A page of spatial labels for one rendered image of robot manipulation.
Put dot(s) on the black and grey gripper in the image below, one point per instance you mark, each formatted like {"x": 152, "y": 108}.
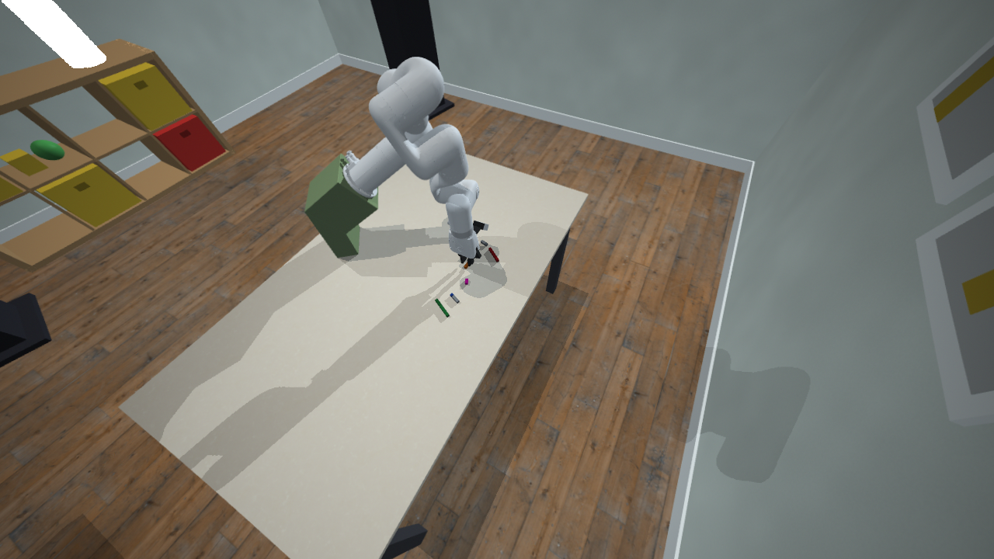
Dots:
{"x": 465, "y": 248}

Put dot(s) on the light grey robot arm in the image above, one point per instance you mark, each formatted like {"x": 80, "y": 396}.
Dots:
{"x": 407, "y": 104}

